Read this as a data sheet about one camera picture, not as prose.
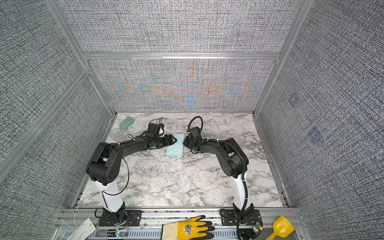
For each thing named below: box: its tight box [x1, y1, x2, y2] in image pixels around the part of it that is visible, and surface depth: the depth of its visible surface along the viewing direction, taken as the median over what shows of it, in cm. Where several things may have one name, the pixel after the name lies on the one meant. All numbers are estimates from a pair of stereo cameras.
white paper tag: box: [66, 218, 97, 240], surface depth 70 cm
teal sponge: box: [119, 116, 135, 131], surface depth 115 cm
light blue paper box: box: [166, 133, 184, 157], surface depth 97 cm
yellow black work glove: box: [161, 215, 215, 240], surface depth 70 cm
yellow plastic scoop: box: [265, 215, 295, 240], surface depth 72 cm
